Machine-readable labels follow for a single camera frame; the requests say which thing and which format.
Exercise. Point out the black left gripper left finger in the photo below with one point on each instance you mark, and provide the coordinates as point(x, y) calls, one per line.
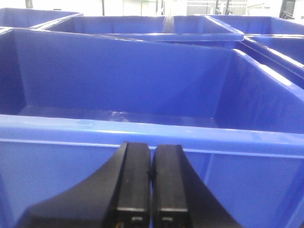
point(117, 195)

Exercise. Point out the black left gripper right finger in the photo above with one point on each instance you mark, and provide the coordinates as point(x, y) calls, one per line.
point(180, 197)

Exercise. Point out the large blue bin front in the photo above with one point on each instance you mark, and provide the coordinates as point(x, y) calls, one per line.
point(68, 100)

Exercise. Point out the blue bin rear middle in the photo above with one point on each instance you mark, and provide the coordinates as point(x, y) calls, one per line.
point(192, 30)

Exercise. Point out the blue bin rear right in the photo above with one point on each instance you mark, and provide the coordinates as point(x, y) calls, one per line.
point(259, 25)

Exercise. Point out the blue bin rear left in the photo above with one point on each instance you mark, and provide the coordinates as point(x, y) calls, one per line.
point(32, 18)

